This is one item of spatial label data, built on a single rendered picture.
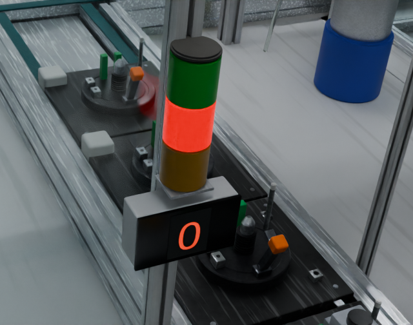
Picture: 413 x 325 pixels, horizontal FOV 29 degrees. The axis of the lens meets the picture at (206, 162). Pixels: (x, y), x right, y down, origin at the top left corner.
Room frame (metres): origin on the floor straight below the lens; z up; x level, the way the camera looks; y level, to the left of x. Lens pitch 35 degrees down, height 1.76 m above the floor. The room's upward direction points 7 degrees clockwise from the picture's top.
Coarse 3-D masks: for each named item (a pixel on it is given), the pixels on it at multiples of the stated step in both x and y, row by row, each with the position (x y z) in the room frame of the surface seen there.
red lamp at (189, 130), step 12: (168, 108) 0.67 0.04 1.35; (180, 108) 0.67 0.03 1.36; (204, 108) 0.67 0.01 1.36; (168, 120) 0.67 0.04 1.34; (180, 120) 0.67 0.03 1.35; (192, 120) 0.66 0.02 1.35; (204, 120) 0.67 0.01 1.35; (168, 132) 0.67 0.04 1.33; (180, 132) 0.67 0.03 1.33; (192, 132) 0.67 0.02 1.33; (204, 132) 0.67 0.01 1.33; (168, 144) 0.67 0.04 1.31; (180, 144) 0.67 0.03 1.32; (192, 144) 0.67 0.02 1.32; (204, 144) 0.67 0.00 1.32
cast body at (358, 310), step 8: (336, 312) 0.70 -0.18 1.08; (344, 312) 0.70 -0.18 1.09; (352, 312) 0.69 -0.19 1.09; (360, 312) 0.69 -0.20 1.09; (328, 320) 0.72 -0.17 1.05; (336, 320) 0.69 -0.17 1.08; (344, 320) 0.69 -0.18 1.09; (352, 320) 0.68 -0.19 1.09; (360, 320) 0.68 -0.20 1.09; (368, 320) 0.68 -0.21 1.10
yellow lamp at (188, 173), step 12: (168, 156) 0.67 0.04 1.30; (180, 156) 0.66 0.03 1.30; (192, 156) 0.67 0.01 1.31; (204, 156) 0.67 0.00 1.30; (168, 168) 0.67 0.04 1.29; (180, 168) 0.66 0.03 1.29; (192, 168) 0.67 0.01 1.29; (204, 168) 0.68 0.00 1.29; (168, 180) 0.67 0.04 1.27; (180, 180) 0.66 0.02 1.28; (192, 180) 0.67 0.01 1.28; (204, 180) 0.68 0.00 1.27
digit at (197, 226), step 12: (180, 216) 0.66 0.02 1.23; (192, 216) 0.67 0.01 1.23; (204, 216) 0.68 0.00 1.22; (180, 228) 0.66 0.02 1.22; (192, 228) 0.67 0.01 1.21; (204, 228) 0.68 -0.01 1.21; (168, 240) 0.65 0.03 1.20; (180, 240) 0.66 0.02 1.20; (192, 240) 0.67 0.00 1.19; (204, 240) 0.68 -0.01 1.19; (168, 252) 0.66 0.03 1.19; (180, 252) 0.66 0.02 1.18; (192, 252) 0.67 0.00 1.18
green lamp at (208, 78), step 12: (180, 60) 0.67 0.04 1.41; (216, 60) 0.68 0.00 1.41; (168, 72) 0.68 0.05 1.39; (180, 72) 0.67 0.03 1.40; (192, 72) 0.66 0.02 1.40; (204, 72) 0.67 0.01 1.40; (216, 72) 0.68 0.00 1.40; (168, 84) 0.68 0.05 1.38; (180, 84) 0.67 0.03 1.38; (192, 84) 0.66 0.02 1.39; (204, 84) 0.67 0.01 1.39; (216, 84) 0.68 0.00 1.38; (168, 96) 0.68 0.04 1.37; (180, 96) 0.67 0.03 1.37; (192, 96) 0.66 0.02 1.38; (204, 96) 0.67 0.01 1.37; (216, 96) 0.69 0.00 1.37; (192, 108) 0.66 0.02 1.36
